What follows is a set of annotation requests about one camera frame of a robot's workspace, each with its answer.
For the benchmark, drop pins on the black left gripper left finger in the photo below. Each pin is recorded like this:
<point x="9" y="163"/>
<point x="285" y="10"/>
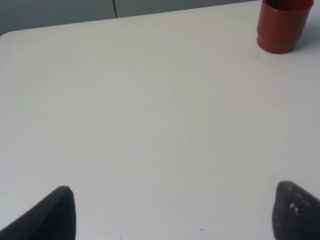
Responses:
<point x="53" y="218"/>

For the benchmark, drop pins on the red plastic cup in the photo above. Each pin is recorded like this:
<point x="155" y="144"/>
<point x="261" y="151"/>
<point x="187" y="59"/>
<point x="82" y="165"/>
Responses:
<point x="281" y="24"/>

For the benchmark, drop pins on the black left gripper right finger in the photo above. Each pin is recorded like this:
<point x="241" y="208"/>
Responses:
<point x="295" y="214"/>

